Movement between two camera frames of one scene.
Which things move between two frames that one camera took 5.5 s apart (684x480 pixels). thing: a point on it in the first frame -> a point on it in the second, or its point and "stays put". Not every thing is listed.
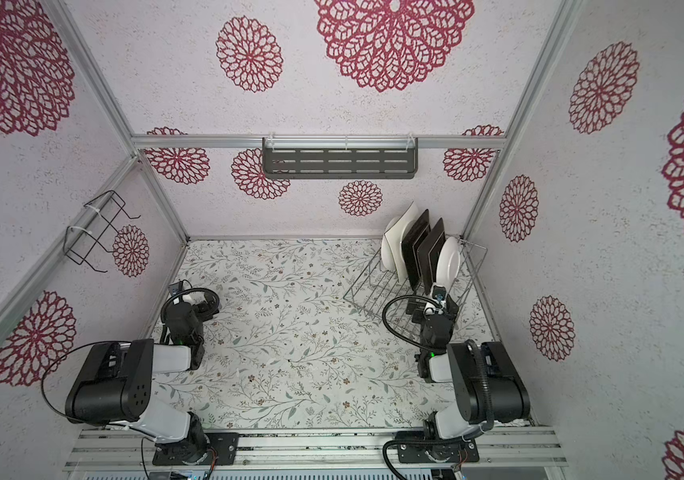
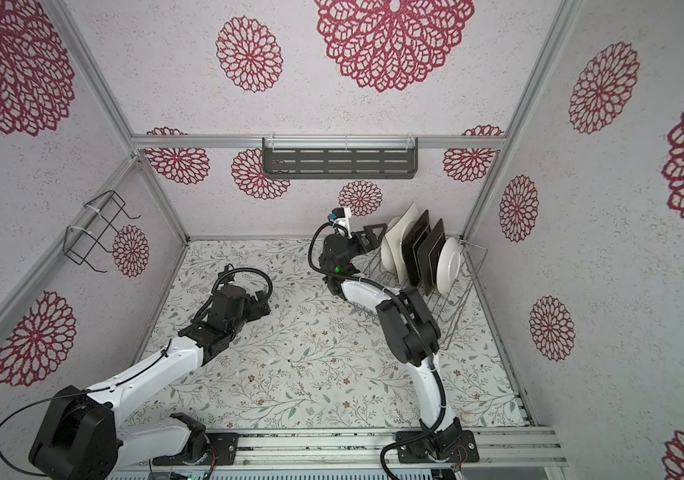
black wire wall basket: x=78 y=244 stays put
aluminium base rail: x=118 y=449 stays put
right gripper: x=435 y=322 -> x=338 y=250
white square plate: x=393 y=237 stays put
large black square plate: x=410 y=253 stays put
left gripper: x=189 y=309 -> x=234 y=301
